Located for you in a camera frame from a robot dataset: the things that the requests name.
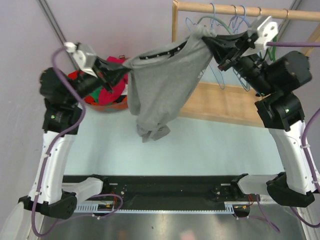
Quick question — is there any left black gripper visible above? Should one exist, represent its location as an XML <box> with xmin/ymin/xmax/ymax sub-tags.
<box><xmin>66</xmin><ymin>55</ymin><xmax>133</xmax><ymax>105</ymax></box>

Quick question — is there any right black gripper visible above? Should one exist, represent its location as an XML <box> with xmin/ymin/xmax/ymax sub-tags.
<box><xmin>202</xmin><ymin>29</ymin><xmax>276</xmax><ymax>97</ymax></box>

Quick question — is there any grey t shirt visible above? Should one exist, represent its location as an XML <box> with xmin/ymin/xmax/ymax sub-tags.
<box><xmin>123</xmin><ymin>25</ymin><xmax>217</xmax><ymax>143</ymax></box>

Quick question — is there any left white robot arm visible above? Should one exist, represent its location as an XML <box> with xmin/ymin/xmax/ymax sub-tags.
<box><xmin>19</xmin><ymin>58</ymin><xmax>130</xmax><ymax>220</ymax></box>

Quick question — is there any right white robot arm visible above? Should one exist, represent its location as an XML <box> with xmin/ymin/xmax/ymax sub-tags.
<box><xmin>202</xmin><ymin>33</ymin><xmax>318</xmax><ymax>208</ymax></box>

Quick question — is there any blue wavy hanger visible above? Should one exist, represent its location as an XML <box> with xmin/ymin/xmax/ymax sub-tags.
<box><xmin>210</xmin><ymin>2</ymin><xmax>251</xmax><ymax>92</ymax></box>

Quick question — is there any light blue plastic hanger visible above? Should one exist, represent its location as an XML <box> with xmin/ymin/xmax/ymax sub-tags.
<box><xmin>228</xmin><ymin>5</ymin><xmax>251</xmax><ymax>35</ymax></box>

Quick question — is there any light green plastic hanger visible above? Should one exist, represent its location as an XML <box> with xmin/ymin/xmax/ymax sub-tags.
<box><xmin>197</xmin><ymin>15</ymin><xmax>233</xmax><ymax>35</ymax></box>

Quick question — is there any dark green velvet hanger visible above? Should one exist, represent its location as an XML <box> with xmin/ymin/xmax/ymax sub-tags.
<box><xmin>258</xmin><ymin>46</ymin><xmax>277</xmax><ymax>62</ymax></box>

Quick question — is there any green garment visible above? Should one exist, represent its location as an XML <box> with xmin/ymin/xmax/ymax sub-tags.
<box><xmin>90</xmin><ymin>86</ymin><xmax>103</xmax><ymax>103</ymax></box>

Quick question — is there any transparent pink laundry basket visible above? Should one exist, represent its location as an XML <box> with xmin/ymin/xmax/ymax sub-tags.
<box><xmin>84</xmin><ymin>54</ymin><xmax>131</xmax><ymax>115</ymax></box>

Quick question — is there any red garment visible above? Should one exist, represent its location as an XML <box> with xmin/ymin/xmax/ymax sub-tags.
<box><xmin>67</xmin><ymin>70</ymin><xmax>84</xmax><ymax>80</ymax></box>

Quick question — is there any wooden clothes rack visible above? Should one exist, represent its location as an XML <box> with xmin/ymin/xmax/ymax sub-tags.
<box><xmin>171</xmin><ymin>0</ymin><xmax>320</xmax><ymax>127</ymax></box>

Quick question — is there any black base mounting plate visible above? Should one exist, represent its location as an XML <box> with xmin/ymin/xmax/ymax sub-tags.
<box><xmin>90</xmin><ymin>175</ymin><xmax>256</xmax><ymax>216</ymax></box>

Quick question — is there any light blue wire hanger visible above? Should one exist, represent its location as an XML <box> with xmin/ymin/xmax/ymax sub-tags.
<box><xmin>185</xmin><ymin>2</ymin><xmax>225</xmax><ymax>90</ymax></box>

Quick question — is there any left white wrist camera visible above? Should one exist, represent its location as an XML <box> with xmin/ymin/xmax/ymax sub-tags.
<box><xmin>63</xmin><ymin>42</ymin><xmax>98</xmax><ymax>78</ymax></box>

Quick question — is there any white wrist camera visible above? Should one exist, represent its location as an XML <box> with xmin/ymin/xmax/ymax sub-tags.
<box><xmin>63</xmin><ymin>42</ymin><xmax>98</xmax><ymax>78</ymax></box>
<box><xmin>242</xmin><ymin>15</ymin><xmax>279</xmax><ymax>57</ymax></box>

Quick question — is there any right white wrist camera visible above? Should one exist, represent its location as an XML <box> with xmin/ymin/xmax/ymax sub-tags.
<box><xmin>242</xmin><ymin>15</ymin><xmax>279</xmax><ymax>57</ymax></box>

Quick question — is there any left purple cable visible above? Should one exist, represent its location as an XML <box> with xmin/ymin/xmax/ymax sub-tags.
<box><xmin>31</xmin><ymin>47</ymin><xmax>124</xmax><ymax>238</ymax></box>

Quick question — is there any purple cable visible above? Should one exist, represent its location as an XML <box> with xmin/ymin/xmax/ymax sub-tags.
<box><xmin>247</xmin><ymin>41</ymin><xmax>320</xmax><ymax>233</ymax></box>
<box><xmin>31</xmin><ymin>47</ymin><xmax>124</xmax><ymax>238</ymax></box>

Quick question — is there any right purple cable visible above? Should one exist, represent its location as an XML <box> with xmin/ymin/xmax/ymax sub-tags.
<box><xmin>247</xmin><ymin>41</ymin><xmax>320</xmax><ymax>233</ymax></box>

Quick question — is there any light blue slotted cable duct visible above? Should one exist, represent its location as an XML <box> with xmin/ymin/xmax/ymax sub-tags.
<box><xmin>74</xmin><ymin>201</ymin><xmax>235</xmax><ymax>214</ymax></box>

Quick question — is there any aluminium rail frame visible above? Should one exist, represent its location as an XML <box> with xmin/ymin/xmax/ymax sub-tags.
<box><xmin>30</xmin><ymin>193</ymin><xmax>320</xmax><ymax>240</ymax></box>

